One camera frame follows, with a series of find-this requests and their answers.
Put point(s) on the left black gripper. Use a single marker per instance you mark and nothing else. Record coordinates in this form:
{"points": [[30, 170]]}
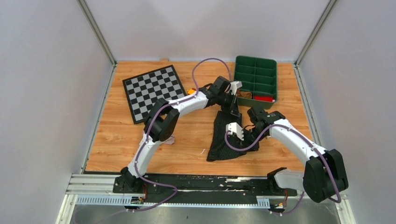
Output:
{"points": [[233, 108]]}

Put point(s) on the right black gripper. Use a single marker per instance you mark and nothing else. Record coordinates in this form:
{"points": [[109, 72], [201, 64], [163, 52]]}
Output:
{"points": [[245, 143]]}

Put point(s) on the brown underwear white waistband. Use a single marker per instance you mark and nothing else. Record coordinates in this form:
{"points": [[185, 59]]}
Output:
{"points": [[244, 94]]}

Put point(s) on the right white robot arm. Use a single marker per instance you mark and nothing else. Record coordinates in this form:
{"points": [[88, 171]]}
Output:
{"points": [[324, 175]]}

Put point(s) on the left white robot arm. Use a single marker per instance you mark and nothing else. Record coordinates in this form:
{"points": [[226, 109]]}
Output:
{"points": [[162, 120]]}

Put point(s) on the pink underwear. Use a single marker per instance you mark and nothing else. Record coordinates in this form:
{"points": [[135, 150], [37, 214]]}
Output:
{"points": [[170, 140]]}

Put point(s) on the red item in tray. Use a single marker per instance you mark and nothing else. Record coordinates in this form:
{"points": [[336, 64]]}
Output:
{"points": [[265, 98]]}

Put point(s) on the green compartment tray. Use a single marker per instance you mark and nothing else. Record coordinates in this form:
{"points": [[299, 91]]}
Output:
{"points": [[258, 76]]}

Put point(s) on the yellow toy brick car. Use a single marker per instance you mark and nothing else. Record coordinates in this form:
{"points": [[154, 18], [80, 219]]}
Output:
{"points": [[191, 91]]}

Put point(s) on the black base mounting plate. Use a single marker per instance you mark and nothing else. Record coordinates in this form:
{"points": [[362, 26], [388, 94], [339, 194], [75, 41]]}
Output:
{"points": [[254, 185]]}

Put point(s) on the black white chessboard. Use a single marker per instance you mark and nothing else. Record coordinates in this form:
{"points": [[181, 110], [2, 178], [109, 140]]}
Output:
{"points": [[143, 91]]}

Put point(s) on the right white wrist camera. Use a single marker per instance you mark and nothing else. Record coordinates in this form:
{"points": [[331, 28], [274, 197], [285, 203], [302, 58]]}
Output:
{"points": [[234, 129]]}

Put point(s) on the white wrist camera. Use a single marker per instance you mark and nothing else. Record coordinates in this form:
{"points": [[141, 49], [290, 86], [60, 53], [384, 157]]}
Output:
{"points": [[234, 129], [234, 86]]}

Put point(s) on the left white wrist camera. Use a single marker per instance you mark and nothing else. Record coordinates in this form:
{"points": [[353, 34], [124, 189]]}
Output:
{"points": [[234, 86]]}

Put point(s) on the right aluminium corner post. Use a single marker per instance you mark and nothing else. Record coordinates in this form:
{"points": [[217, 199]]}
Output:
{"points": [[317, 28]]}

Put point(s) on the aluminium corner post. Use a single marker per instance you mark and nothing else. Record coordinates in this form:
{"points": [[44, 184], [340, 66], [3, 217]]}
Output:
{"points": [[95, 28], [317, 28]]}

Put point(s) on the aluminium front rail frame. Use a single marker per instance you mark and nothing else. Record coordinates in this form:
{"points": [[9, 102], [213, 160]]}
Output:
{"points": [[97, 189]]}

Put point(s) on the left aluminium corner post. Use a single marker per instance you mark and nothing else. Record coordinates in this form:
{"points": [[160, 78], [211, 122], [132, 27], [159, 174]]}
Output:
{"points": [[95, 28]]}

